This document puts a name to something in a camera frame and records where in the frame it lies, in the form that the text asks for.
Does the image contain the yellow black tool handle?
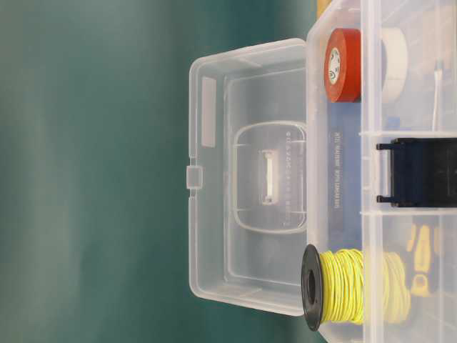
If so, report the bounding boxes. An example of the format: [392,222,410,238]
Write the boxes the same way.
[406,224,441,297]

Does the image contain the yellow object behind toolbox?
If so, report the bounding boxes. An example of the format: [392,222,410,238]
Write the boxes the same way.
[316,0,331,19]

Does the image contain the black toolbox latch handle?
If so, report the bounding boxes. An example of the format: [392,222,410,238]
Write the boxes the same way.
[376,137,456,208]

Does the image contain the red electrical tape roll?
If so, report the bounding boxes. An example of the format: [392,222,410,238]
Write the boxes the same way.
[323,28,361,103]

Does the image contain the clear plastic toolbox lid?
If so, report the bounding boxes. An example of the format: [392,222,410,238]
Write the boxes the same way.
[186,39,308,316]

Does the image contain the yellow wire spool black flange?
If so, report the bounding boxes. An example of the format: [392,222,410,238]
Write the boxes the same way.
[301,244,411,331]

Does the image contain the clear plastic toolbox base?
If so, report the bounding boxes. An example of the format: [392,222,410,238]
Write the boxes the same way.
[306,1,456,342]

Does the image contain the white tape roll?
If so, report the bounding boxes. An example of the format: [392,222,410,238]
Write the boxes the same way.
[381,28,408,104]

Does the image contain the blue item in toolbox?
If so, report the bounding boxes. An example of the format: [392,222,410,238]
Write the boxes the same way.
[385,116,401,131]

